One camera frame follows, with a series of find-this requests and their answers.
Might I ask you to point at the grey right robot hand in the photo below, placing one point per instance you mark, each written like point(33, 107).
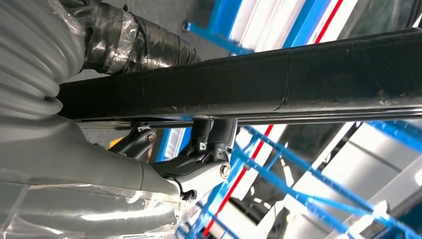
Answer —
point(66, 165)

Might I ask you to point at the blue metal shelf rack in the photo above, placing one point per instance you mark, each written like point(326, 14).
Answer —
point(221, 16)

